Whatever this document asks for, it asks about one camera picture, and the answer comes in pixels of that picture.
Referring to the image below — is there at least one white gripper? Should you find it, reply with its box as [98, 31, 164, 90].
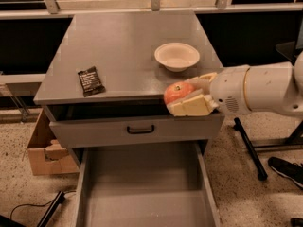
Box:
[167, 65, 250, 116]

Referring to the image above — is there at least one red apple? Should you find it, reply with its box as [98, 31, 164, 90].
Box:
[164, 81, 195, 104]

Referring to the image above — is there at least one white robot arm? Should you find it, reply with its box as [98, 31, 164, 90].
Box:
[164, 58, 303, 117]

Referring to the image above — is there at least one grey top drawer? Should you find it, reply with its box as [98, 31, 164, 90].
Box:
[44, 99, 224, 148]

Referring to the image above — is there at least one grey drawer cabinet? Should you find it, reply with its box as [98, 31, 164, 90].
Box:
[34, 12, 222, 159]

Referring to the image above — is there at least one open grey middle drawer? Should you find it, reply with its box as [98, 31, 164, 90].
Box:
[71, 141, 222, 227]

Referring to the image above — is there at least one white paper bowl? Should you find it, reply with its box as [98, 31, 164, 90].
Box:
[154, 43, 200, 72]

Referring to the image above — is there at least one black table leg base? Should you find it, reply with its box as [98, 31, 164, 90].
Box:
[234, 117, 303, 181]

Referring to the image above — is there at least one black snack bar wrapper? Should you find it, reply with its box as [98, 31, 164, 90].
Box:
[78, 66, 105, 97]

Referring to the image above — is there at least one black sneaker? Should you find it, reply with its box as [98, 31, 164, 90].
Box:
[268, 157, 303, 188]

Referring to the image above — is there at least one brown cardboard box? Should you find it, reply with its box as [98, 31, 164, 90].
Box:
[27, 111, 79, 176]

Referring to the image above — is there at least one black floor stand bar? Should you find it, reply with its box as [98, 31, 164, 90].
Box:
[37, 191, 65, 227]

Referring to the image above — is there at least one metal window railing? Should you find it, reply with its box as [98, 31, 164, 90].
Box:
[0, 0, 303, 20]

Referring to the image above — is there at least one black drawer handle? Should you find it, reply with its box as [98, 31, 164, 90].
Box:
[126, 125, 155, 134]

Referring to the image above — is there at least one black cable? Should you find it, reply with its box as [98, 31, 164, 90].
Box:
[9, 190, 77, 221]

